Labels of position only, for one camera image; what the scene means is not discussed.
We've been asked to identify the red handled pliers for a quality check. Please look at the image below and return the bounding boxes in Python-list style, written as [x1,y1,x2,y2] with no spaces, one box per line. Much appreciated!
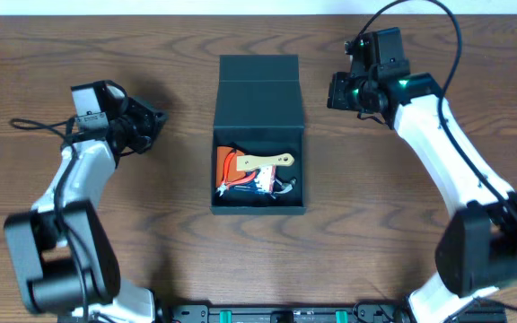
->
[216,146,258,196]

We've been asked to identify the orange scraper wooden handle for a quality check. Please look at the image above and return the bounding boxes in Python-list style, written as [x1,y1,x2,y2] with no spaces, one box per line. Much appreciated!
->
[237,150,294,171]

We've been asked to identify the small claw hammer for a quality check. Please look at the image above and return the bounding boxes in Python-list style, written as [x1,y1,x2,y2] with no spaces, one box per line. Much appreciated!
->
[270,177,296,198]

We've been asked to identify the blue precision screwdriver set case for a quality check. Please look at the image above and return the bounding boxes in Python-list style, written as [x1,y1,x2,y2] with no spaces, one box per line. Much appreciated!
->
[232,166,276,195]

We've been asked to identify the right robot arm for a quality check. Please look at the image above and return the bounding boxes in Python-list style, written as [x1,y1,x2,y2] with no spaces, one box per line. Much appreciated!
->
[328,63,517,322]

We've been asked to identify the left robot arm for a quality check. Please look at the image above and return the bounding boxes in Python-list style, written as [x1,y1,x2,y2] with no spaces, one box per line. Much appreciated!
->
[4,97,166,322]

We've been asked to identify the black open gift box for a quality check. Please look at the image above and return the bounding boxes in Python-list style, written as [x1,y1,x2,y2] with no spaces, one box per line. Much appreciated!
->
[210,55,306,215]

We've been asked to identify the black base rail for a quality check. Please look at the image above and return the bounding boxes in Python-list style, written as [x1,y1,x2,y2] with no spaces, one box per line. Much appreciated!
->
[57,302,509,323]

